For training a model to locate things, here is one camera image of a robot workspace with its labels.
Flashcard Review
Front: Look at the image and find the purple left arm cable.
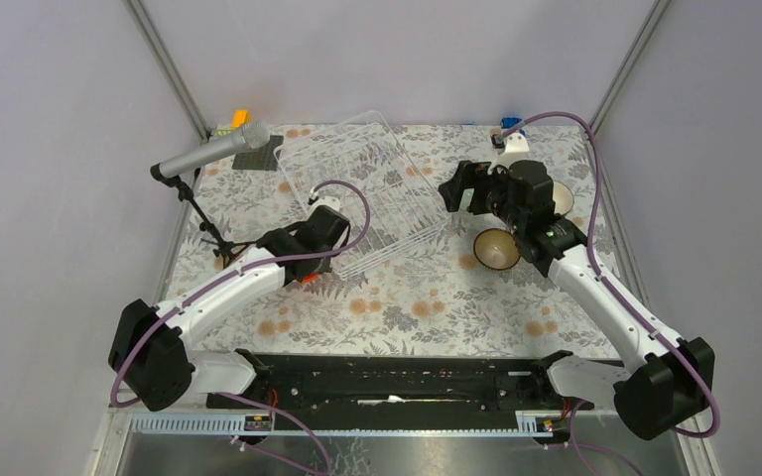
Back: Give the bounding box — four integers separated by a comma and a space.
109, 179, 372, 474

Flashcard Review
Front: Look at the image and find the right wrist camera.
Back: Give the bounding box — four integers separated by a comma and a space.
487, 132, 530, 175

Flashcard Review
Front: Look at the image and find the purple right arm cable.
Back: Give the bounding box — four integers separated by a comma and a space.
500, 110, 722, 476

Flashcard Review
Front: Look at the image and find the silver microphone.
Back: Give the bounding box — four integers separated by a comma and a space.
150, 121, 270, 181

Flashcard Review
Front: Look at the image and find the blue toy block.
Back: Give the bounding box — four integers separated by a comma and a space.
500, 116, 523, 131

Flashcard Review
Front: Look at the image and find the teal and white bowl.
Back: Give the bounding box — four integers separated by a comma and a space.
552, 180, 574, 216

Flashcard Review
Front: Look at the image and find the black microphone stand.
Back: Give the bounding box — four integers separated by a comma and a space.
169, 177, 235, 266

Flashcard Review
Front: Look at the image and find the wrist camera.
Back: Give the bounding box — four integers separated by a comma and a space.
487, 132, 530, 175
309, 191, 341, 213

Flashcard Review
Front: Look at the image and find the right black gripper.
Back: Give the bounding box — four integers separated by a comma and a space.
437, 161, 525, 231

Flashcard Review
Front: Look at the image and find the yellow toy block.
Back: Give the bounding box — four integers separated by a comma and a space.
231, 109, 250, 130

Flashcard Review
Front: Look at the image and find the grey lego baseplate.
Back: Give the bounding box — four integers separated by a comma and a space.
232, 135, 284, 172

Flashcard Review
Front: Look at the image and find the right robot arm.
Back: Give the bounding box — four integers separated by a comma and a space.
438, 160, 719, 440

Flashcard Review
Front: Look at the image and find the black gold-rimmed bowl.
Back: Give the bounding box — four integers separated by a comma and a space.
473, 228, 521, 271

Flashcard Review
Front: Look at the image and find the pale green bowl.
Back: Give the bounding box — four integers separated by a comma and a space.
458, 187, 475, 213

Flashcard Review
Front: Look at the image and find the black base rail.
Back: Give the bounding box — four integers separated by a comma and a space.
141, 353, 668, 435

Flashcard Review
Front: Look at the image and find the white wire dish rack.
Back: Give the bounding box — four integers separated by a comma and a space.
275, 111, 450, 279

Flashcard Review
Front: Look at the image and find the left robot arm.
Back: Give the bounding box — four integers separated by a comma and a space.
108, 205, 351, 412

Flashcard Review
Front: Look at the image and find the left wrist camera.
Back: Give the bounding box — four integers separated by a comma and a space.
309, 191, 341, 213

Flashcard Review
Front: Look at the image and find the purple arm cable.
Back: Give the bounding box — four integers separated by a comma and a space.
109, 179, 372, 474
500, 110, 722, 476

